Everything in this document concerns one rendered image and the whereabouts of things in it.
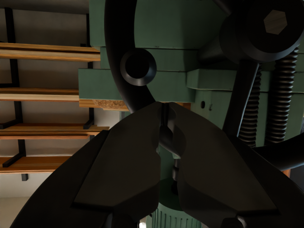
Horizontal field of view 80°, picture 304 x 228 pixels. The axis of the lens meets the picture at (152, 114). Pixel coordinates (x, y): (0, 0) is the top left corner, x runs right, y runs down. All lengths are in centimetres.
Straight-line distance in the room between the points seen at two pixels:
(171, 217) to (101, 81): 41
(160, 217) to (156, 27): 50
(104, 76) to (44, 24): 274
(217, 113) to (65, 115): 279
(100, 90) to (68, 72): 255
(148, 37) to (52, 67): 267
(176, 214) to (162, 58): 41
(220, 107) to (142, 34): 20
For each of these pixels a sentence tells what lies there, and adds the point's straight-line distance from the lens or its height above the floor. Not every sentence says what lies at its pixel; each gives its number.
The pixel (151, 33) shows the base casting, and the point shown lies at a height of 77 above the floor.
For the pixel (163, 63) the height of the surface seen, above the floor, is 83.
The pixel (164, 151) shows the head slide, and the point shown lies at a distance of 66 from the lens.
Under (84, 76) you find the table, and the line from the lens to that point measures 38.
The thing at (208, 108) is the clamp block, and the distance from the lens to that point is 28.
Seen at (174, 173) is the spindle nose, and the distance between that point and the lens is 58.
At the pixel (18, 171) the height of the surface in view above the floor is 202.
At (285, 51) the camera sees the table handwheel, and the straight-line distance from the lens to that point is 20.
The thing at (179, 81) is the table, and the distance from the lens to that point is 36.
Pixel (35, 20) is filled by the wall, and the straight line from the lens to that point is 314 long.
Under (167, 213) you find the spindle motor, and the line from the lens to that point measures 58.
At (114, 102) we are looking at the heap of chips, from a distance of 39.
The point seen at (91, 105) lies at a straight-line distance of 55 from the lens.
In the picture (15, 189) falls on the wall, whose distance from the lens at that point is 370.
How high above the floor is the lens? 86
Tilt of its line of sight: 10 degrees up
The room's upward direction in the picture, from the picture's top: 178 degrees counter-clockwise
